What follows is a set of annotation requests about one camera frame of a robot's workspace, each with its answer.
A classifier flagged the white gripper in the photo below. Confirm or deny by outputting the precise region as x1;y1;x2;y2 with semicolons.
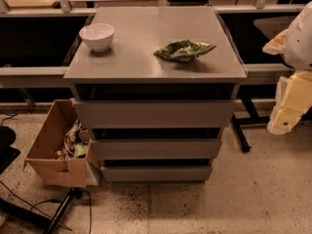
267;70;312;135

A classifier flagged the grey bottom drawer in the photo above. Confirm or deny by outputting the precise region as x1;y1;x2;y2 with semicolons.
101;166;212;182

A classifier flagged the grey drawer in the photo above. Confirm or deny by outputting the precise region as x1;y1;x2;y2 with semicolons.
91;138;221;160
74;100;234;129
101;166;212;182

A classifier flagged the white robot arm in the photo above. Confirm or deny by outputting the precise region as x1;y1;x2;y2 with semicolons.
262;2;312;135

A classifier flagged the grey drawer cabinet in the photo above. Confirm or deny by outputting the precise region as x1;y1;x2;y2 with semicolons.
63;6;249;184

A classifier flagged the grey middle drawer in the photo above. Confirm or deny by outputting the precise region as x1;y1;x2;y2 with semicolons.
91;138;221;160

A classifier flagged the grey top drawer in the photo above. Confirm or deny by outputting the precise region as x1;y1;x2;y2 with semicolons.
74;100;234;129

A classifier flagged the open cardboard box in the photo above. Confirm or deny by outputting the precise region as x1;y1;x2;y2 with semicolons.
25;99;100;187

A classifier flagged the green leaf-shaped dish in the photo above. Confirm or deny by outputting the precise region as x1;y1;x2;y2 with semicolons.
153;40;215;62

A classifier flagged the white ceramic bowl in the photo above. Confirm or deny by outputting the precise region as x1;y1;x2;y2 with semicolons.
79;23;114;52

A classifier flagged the green packet in box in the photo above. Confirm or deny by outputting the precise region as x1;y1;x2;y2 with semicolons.
74;142;86;158

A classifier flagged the black stand leg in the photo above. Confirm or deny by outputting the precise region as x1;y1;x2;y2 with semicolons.
43;187;82;234

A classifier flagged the black object at left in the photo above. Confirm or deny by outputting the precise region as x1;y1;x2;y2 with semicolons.
0;126;20;174

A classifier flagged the black table frame leg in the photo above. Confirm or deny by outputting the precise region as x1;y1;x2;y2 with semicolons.
231;98;269;153

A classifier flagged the black floor cable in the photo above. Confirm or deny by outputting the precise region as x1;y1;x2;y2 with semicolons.
0;180;94;234

